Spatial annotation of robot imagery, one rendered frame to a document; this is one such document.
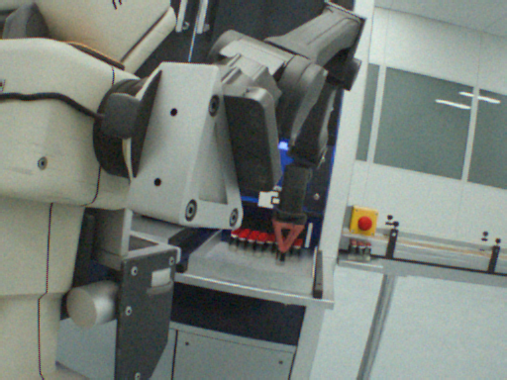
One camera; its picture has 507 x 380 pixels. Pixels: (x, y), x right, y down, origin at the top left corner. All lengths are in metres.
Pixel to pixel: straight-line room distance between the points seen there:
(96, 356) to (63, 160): 1.34
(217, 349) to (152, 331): 0.98
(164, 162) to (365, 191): 5.72
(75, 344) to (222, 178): 1.38
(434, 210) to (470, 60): 1.89
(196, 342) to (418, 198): 4.85
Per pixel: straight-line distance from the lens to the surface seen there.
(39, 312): 0.53
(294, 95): 0.48
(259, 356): 1.55
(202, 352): 1.57
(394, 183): 6.09
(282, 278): 1.07
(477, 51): 6.45
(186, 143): 0.36
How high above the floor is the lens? 1.19
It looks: 6 degrees down
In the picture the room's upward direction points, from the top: 9 degrees clockwise
